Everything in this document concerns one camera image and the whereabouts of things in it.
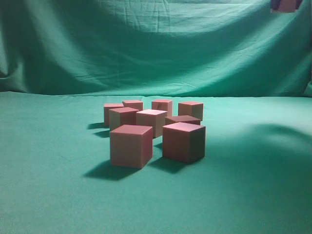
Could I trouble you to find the pink cube with dark mark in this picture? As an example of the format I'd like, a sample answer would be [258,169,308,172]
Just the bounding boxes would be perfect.
[152,99,173,117]

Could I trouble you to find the pink cube far column rear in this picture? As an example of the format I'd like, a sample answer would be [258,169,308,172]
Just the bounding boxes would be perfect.
[271,0,296,13]

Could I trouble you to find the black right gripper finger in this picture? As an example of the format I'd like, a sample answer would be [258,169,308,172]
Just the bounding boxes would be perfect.
[270,0,281,10]
[295,0,303,10]

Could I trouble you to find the pink cube large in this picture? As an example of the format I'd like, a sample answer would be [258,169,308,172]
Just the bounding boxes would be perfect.
[110,125,153,169]
[162,122,206,164]

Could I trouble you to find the pink cube light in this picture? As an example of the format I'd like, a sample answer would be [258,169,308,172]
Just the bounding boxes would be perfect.
[136,109,168,138]

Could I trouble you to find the pink cube placed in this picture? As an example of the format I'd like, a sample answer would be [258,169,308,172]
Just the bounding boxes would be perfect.
[122,100,143,111]
[178,101,204,121]

